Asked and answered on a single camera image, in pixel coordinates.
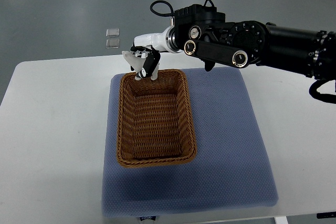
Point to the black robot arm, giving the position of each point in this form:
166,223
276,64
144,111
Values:
202,32

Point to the upper metal floor plate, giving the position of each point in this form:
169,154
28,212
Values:
112,32

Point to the brown wicker basket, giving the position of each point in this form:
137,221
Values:
155,123

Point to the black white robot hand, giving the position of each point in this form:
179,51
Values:
148,48

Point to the white toy polar bear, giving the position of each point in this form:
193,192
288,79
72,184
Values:
137,62

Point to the blue-grey foam mat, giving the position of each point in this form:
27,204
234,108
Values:
231,168

